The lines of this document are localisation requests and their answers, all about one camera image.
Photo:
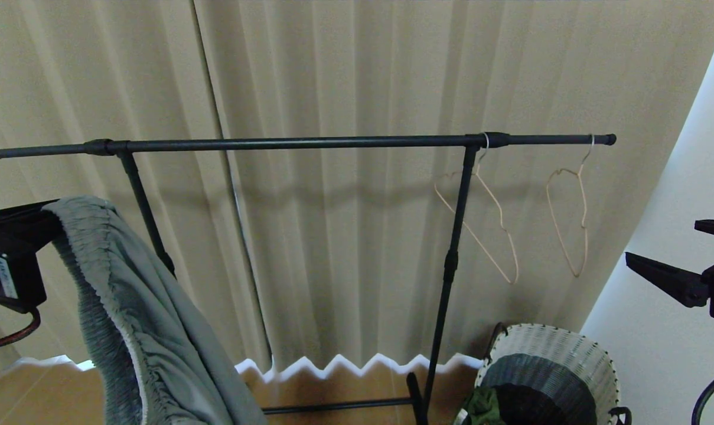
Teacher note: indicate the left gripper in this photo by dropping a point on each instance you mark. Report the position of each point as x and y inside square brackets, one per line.
[26, 277]

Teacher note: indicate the pale grey shorts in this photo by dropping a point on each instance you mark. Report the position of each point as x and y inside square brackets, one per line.
[144, 307]

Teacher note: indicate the pink clothes hanger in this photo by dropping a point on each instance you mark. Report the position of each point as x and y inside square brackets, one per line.
[501, 221]
[583, 200]

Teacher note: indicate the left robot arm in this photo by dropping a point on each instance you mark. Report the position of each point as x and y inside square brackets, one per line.
[23, 334]

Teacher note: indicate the white laundry basket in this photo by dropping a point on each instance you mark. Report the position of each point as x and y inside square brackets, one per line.
[557, 348]

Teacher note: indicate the black clothes rack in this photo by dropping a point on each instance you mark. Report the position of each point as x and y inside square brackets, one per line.
[303, 143]

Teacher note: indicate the green garment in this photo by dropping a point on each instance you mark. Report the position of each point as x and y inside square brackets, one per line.
[481, 410]

